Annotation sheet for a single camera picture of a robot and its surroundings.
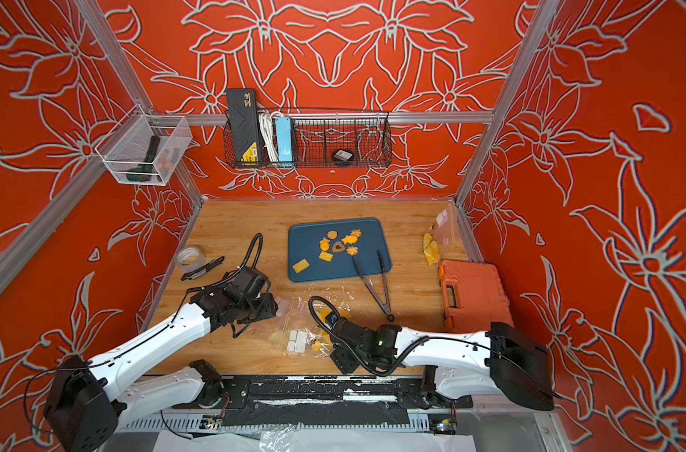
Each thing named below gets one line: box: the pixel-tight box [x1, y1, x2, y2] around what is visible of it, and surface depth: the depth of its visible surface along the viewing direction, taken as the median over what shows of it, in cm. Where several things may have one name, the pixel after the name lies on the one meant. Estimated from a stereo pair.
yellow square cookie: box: [292, 258, 311, 275], surface depth 100 cm
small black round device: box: [333, 148, 354, 162], surface depth 97 cm
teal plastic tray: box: [287, 217, 392, 283], surface depth 105 cm
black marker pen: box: [180, 256, 226, 281], surface depth 99 cm
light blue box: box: [275, 116, 294, 167], surface depth 91 cm
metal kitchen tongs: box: [352, 250, 395, 323], surface depth 92 cm
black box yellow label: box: [226, 88, 263, 163], surface depth 89 cm
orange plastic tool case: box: [439, 259, 515, 334], surface depth 89 cm
